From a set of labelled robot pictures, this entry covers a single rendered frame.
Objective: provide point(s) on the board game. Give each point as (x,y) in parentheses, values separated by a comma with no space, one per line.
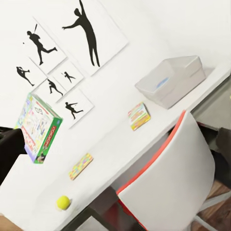
(163,82)
(138,116)
(39,124)

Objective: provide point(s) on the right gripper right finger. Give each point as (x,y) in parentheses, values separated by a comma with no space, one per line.
(223,143)

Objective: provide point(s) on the jigsaw puzzle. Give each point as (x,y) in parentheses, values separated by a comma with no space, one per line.
(80,165)

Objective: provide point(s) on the swivel chair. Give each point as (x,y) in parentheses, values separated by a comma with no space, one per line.
(169,191)

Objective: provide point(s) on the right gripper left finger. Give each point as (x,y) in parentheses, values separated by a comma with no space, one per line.
(12,143)

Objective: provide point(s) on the tennis ball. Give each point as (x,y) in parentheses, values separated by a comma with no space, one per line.
(63,202)

